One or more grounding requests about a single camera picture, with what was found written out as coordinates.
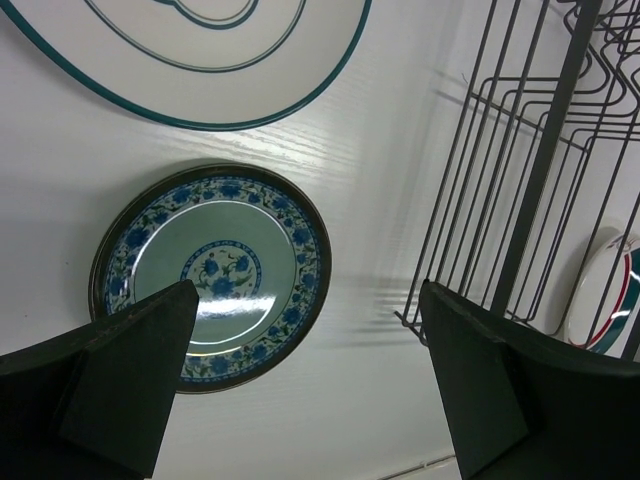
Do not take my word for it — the white plate green line rim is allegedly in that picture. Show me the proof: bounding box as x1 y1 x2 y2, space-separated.
1 0 371 131

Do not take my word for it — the grey wire dish rack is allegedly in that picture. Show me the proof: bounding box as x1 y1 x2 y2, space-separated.
397 1 639 341

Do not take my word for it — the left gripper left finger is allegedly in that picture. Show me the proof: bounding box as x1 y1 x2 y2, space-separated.
1 280 199 479

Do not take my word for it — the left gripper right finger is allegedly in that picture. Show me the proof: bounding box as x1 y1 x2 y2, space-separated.
419 281 639 479

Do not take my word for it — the blue floral green plate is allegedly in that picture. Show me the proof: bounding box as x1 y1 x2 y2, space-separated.
88 160 332 394

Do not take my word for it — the green red rimmed plate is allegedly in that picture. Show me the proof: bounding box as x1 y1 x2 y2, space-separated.
563 230 639 358

